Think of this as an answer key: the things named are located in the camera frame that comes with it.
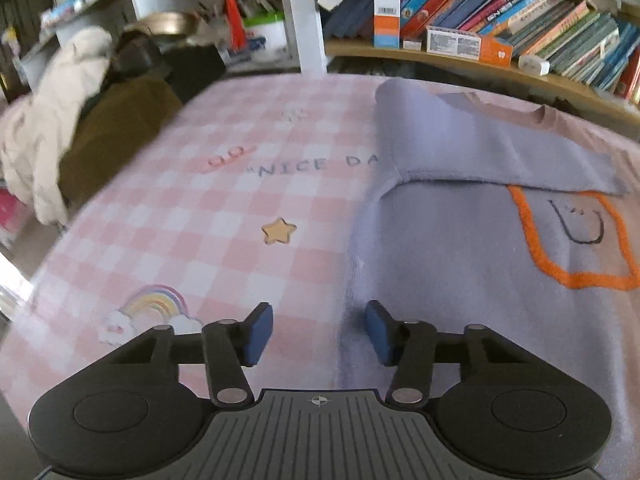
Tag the flat orange and white box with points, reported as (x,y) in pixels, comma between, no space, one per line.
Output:
(467,45)

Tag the tall orange and white box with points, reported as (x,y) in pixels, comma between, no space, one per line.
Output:
(387,7)

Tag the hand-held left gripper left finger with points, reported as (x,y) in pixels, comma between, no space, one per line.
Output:
(259,335)

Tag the red bottle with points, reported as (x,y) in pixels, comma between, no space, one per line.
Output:
(235,17)

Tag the brown leather shoe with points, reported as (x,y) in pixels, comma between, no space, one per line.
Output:
(135,52)

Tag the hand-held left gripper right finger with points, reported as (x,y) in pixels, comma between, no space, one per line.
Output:
(380,332)

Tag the white jacket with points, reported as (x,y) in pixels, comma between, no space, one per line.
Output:
(45,125)

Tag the white power adapter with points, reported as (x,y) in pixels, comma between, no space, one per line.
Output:
(534,64)

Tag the pink checked printed table mat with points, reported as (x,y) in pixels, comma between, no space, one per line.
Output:
(200,240)

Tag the white and wooden bookshelf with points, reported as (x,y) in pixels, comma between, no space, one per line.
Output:
(302,15)

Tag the row of colourful books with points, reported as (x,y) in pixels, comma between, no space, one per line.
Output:
(525,5)

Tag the white jar with green lid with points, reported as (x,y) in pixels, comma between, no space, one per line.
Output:
(267,32)

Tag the black bag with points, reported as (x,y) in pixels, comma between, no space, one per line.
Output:
(197,65)

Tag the purple and brown sweater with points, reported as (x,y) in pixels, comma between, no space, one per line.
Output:
(450,240)

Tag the golden metal bowl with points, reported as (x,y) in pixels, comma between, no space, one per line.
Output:
(162,22)

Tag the pens in holder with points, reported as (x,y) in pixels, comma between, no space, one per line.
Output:
(255,0)

